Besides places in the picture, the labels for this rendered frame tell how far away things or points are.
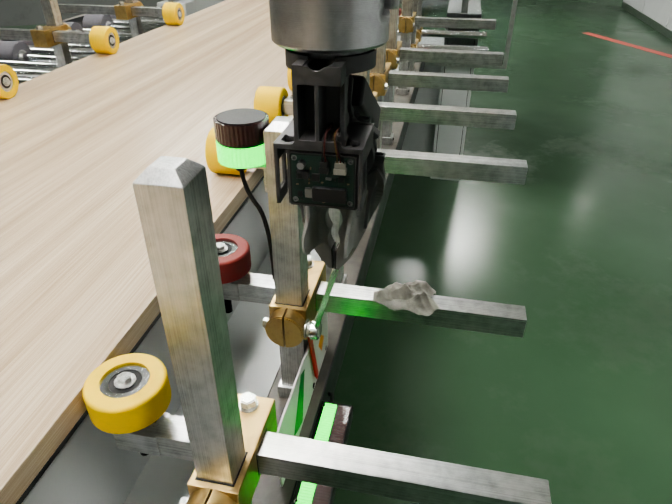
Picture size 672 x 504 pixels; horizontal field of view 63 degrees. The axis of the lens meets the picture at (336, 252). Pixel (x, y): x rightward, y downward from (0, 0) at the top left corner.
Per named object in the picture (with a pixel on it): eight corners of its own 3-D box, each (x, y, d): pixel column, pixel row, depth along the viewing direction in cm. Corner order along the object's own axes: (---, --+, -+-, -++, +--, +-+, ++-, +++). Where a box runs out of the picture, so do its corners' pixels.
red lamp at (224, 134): (276, 129, 63) (275, 110, 61) (260, 148, 58) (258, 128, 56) (227, 125, 64) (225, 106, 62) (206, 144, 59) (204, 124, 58)
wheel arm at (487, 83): (506, 89, 130) (508, 73, 128) (507, 93, 127) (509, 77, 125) (302, 77, 138) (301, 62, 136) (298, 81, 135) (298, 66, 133)
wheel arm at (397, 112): (512, 124, 109) (516, 106, 107) (514, 131, 106) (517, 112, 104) (272, 108, 118) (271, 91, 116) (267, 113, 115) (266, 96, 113)
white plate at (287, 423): (329, 345, 88) (329, 296, 83) (284, 487, 67) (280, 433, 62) (326, 344, 89) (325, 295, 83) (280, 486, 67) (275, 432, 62)
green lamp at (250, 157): (277, 149, 64) (276, 131, 63) (261, 170, 59) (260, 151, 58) (229, 145, 65) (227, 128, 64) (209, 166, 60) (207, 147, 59)
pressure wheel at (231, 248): (262, 297, 83) (257, 233, 77) (245, 332, 77) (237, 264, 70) (213, 291, 85) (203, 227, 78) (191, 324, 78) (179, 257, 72)
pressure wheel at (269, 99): (284, 78, 113) (276, 109, 110) (291, 105, 120) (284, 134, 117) (257, 77, 114) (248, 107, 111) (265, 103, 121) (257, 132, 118)
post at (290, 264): (312, 414, 86) (302, 114, 60) (307, 431, 83) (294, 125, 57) (291, 410, 86) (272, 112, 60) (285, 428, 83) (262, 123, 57)
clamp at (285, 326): (326, 289, 81) (326, 261, 78) (303, 351, 70) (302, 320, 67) (290, 284, 82) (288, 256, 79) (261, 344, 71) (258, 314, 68)
